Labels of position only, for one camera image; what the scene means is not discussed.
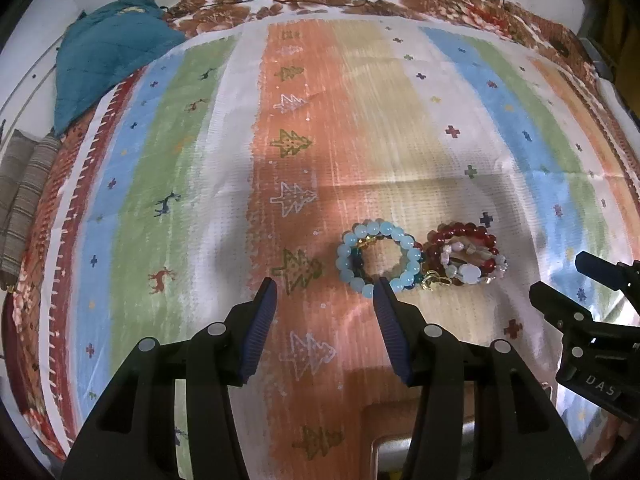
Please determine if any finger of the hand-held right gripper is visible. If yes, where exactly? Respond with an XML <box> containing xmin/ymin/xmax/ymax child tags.
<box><xmin>529</xmin><ymin>281</ymin><xmax>598</xmax><ymax>333</ymax></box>
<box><xmin>575</xmin><ymin>251</ymin><xmax>640</xmax><ymax>292</ymax></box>

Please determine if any white pink bead bracelet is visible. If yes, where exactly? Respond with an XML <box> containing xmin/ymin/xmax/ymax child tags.
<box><xmin>434</xmin><ymin>241</ymin><xmax>509</xmax><ymax>288</ymax></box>

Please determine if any rose gold metal tin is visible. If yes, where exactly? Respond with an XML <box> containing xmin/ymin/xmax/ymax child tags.
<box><xmin>361</xmin><ymin>399</ymin><xmax>476</xmax><ymax>480</ymax></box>

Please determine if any grey striped folded cloth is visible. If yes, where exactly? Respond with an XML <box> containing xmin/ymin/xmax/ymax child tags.
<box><xmin>0</xmin><ymin>129</ymin><xmax>62</xmax><ymax>291</ymax></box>

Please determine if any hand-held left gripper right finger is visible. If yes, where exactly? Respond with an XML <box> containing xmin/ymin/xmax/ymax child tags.
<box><xmin>372</xmin><ymin>277</ymin><xmax>591</xmax><ymax>480</ymax></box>

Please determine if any striped printed mat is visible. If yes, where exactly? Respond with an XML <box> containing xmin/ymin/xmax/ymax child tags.
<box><xmin>50</xmin><ymin>17</ymin><xmax>640</xmax><ymax>480</ymax></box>

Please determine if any light blue bead bracelet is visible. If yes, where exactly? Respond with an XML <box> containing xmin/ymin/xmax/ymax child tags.
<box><xmin>336</xmin><ymin>219</ymin><xmax>425</xmax><ymax>297</ymax></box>

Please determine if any red bead bracelet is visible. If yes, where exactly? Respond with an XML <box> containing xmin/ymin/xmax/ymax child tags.
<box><xmin>423</xmin><ymin>221</ymin><xmax>501</xmax><ymax>288</ymax></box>

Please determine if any dark blue bead bracelet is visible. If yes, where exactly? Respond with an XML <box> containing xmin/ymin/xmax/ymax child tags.
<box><xmin>350</xmin><ymin>230</ymin><xmax>430</xmax><ymax>293</ymax></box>

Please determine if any teal quilted pillow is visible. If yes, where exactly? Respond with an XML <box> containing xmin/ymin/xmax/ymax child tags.
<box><xmin>54</xmin><ymin>0</ymin><xmax>187</xmax><ymax>137</ymax></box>

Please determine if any mustard hanging garment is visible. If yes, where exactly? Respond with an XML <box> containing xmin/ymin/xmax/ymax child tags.
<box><xmin>582</xmin><ymin>0</ymin><xmax>640</xmax><ymax>81</ymax></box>

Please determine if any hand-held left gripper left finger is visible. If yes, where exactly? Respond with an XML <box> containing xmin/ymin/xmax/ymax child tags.
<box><xmin>60</xmin><ymin>277</ymin><xmax>278</xmax><ymax>480</ymax></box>

